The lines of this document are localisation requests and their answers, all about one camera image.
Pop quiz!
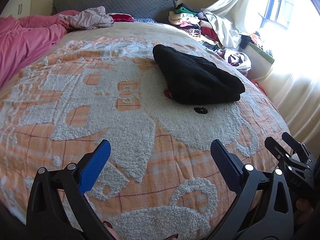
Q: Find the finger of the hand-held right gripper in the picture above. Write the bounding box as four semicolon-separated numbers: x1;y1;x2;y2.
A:
281;132;313;161
264;137;298;167

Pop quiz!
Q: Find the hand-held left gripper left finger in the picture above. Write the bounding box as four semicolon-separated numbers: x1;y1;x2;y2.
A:
26;139;116;240

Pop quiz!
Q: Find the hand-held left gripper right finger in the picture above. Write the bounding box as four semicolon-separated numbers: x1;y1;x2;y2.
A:
209;139;295;240

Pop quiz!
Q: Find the black sweater with orange cuffs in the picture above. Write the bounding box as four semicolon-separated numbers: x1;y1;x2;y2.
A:
152;44;245;105

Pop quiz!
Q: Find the plastic bag of clothes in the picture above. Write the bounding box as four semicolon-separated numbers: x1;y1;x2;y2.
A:
216;49;252;72

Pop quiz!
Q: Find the dark clothes heap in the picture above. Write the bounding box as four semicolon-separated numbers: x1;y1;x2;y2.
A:
240;32;263;48

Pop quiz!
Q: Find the pile of mixed clothes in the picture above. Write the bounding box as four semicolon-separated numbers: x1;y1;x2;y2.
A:
168;3;225;50

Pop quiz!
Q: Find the person's right hand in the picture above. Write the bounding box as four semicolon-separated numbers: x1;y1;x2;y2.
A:
296;196;312;212

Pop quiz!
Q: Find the person's left hand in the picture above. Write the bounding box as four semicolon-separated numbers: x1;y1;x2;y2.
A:
102;220;118;240

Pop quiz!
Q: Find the orange and white fleece blanket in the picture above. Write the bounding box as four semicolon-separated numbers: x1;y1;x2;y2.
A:
0;21;293;240

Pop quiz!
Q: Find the white curtain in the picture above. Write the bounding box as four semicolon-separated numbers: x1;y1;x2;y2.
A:
202;0;320;143

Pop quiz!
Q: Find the green edged white board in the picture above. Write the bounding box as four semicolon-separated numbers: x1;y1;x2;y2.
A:
247;41;275;64

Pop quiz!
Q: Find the pink duvet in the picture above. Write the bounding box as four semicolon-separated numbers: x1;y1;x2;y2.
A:
0;10;83;88

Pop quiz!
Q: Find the lilac crumpled garment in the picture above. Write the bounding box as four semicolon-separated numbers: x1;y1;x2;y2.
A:
58;6;114;30

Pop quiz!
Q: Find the window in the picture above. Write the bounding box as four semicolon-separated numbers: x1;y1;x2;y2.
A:
260;0;300;30

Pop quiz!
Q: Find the red garment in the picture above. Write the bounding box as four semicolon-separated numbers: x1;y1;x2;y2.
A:
109;14;134;23

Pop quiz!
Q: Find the grey quilted headboard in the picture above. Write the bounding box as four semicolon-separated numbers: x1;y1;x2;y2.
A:
51;0;180;23

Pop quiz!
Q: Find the cream wardrobe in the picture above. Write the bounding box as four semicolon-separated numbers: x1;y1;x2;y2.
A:
0;0;54;18

